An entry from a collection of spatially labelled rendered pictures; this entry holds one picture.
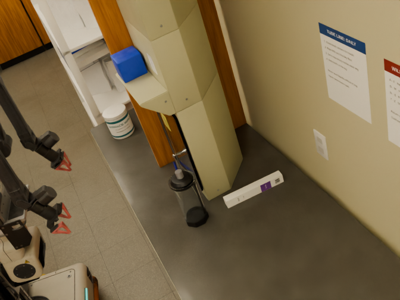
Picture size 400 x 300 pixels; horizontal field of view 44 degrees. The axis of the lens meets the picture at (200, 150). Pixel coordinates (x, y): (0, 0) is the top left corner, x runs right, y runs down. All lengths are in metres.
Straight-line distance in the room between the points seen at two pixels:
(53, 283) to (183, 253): 1.32
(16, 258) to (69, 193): 1.69
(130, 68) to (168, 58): 0.23
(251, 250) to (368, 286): 0.44
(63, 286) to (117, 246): 0.59
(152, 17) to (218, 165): 0.70
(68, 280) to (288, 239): 1.59
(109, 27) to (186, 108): 0.47
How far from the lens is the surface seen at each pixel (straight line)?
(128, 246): 3.51
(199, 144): 1.98
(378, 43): 1.39
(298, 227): 1.96
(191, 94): 1.87
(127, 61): 1.95
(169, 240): 2.07
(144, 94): 1.86
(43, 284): 3.20
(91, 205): 3.98
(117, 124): 2.69
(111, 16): 2.07
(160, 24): 1.73
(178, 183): 1.92
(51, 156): 2.56
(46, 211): 2.22
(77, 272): 3.13
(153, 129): 2.31
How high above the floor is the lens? 2.39
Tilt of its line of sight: 36 degrees down
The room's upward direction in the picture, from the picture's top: 20 degrees counter-clockwise
